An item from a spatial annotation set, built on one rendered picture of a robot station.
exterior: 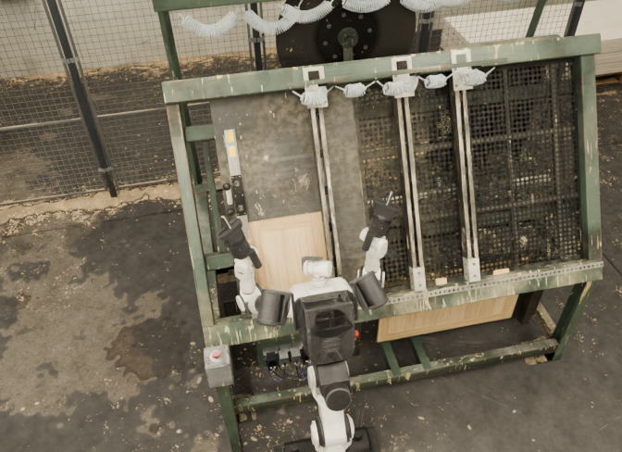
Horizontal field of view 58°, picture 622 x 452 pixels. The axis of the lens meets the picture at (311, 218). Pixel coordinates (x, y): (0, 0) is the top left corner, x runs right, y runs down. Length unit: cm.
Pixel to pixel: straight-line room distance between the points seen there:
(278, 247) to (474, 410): 165
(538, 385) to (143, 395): 249
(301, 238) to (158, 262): 195
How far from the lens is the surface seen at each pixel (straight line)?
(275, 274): 288
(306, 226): 285
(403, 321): 353
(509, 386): 390
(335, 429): 281
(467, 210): 303
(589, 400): 402
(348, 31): 323
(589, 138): 336
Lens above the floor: 316
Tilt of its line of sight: 42 degrees down
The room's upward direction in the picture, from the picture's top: 1 degrees counter-clockwise
